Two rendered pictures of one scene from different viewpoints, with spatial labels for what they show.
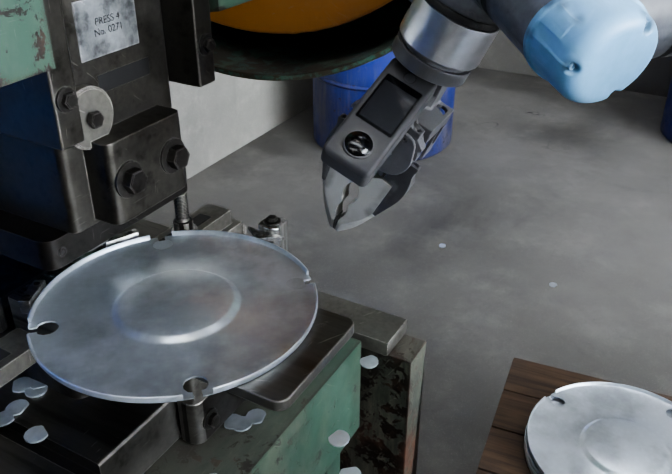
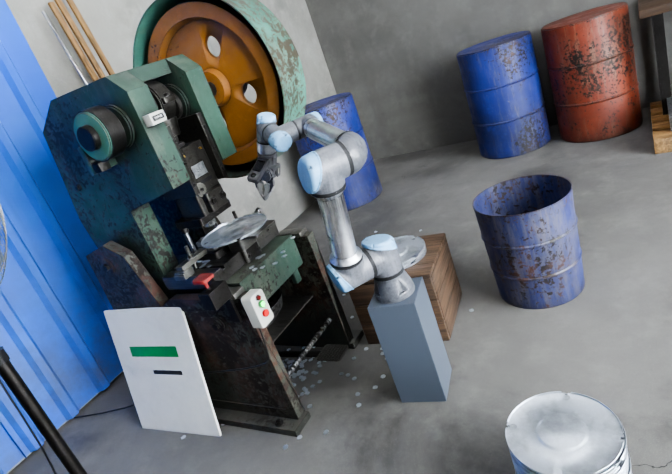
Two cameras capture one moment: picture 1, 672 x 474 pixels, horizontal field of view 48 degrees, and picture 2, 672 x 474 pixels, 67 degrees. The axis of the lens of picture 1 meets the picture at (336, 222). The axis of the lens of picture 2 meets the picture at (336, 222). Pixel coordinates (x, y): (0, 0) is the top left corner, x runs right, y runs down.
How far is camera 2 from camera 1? 1.41 m
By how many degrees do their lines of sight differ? 11
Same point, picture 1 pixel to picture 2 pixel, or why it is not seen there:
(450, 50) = (265, 150)
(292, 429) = (272, 255)
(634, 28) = (282, 136)
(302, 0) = (250, 151)
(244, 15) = (238, 160)
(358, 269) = not seen: hidden behind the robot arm
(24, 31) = (183, 173)
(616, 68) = (284, 143)
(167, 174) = (222, 199)
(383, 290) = not seen: hidden behind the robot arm
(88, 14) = (194, 168)
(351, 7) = not seen: hidden behind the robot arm
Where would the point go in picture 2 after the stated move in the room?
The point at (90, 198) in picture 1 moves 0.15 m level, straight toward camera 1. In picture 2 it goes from (206, 208) to (210, 215)
